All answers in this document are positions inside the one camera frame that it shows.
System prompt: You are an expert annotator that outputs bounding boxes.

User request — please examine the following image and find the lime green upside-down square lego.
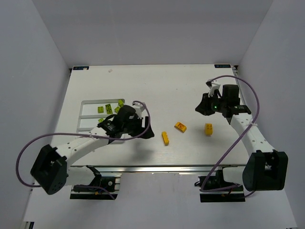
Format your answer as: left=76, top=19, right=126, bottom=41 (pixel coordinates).
left=97, top=106, right=104, bottom=114

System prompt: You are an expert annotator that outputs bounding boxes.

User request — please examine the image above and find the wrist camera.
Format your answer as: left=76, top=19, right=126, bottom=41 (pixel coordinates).
left=132, top=101, right=146, bottom=118
left=206, top=80, right=220, bottom=97

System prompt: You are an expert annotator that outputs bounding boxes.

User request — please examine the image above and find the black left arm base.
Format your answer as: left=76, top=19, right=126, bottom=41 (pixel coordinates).
left=66, top=166, right=121, bottom=200

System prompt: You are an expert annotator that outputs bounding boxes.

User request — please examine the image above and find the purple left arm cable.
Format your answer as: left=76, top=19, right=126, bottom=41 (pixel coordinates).
left=15, top=100, right=151, bottom=200

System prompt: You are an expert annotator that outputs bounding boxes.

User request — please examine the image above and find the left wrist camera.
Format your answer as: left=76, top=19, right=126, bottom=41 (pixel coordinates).
left=132, top=101, right=146, bottom=118

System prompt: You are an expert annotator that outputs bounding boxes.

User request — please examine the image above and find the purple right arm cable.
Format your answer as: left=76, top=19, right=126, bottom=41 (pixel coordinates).
left=200, top=75, right=260, bottom=198

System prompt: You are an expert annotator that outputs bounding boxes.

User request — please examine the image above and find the yellow long lego brick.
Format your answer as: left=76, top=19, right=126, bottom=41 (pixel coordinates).
left=161, top=131, right=170, bottom=146

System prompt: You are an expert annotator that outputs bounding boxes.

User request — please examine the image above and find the orange upside-down lego brick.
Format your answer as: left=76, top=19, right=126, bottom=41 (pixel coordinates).
left=174, top=122, right=187, bottom=133

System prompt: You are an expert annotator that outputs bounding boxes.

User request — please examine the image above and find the lime green curved studded lego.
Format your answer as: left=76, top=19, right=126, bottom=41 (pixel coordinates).
left=114, top=106, right=120, bottom=114

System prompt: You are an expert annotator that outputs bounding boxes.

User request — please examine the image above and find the blue label sticker left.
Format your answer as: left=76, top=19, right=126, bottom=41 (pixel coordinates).
left=72, top=66, right=89, bottom=71

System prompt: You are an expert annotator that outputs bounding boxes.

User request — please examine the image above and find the yellow curved lego brick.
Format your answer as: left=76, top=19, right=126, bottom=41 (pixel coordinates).
left=204, top=123, right=213, bottom=136

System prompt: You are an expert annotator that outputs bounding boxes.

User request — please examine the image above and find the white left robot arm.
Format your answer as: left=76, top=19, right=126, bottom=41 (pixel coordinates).
left=30, top=101, right=154, bottom=195

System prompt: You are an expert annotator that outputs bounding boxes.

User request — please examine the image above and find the blue label sticker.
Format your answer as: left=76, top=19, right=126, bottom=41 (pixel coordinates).
left=214, top=64, right=231, bottom=68
left=72, top=66, right=89, bottom=71

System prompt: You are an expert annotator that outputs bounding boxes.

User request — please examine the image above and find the white sorting tray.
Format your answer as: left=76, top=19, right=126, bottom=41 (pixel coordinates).
left=76, top=98, right=125, bottom=134

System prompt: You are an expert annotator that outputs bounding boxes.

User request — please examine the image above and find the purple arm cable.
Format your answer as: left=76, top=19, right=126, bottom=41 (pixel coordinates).
left=200, top=75, right=260, bottom=198
left=15, top=100, right=151, bottom=200

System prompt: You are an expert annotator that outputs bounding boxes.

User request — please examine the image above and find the lime green small lego brick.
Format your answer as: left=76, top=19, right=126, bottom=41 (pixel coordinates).
left=118, top=99, right=124, bottom=107

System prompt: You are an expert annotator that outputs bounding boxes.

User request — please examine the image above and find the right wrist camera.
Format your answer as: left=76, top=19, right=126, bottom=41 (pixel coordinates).
left=206, top=80, right=220, bottom=97

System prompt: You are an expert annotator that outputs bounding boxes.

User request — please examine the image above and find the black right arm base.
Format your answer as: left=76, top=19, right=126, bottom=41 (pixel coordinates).
left=194, top=176, right=245, bottom=203

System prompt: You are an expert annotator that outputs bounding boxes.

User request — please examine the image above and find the blue label sticker right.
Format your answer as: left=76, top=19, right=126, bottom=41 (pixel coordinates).
left=214, top=64, right=231, bottom=68

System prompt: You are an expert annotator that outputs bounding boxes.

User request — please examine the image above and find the lime green long lego brick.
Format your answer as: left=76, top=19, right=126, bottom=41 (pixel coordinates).
left=105, top=104, right=113, bottom=115

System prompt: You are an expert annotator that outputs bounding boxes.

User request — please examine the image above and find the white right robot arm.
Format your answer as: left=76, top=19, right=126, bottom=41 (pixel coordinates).
left=195, top=83, right=288, bottom=191

